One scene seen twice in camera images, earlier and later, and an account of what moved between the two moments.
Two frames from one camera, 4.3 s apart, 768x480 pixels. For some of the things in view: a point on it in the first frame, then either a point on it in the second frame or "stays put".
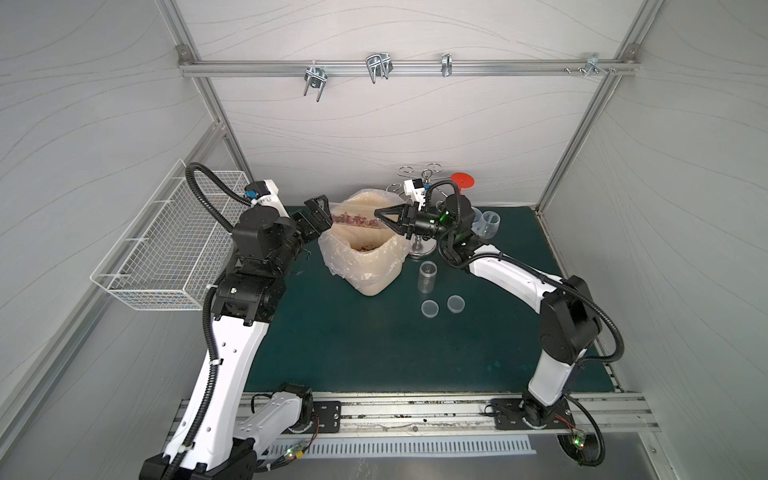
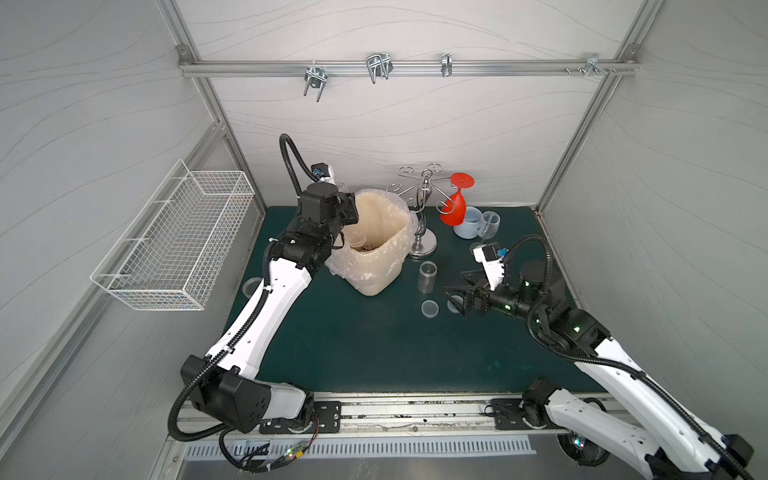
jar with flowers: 358,220 → 358,241
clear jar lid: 456,303 stays put
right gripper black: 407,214 → 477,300
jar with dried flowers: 426,276 stays put
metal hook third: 447,64 stays put
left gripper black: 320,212 → 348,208
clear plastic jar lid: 429,308 stays put
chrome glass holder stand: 426,246 stays put
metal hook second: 379,65 stays put
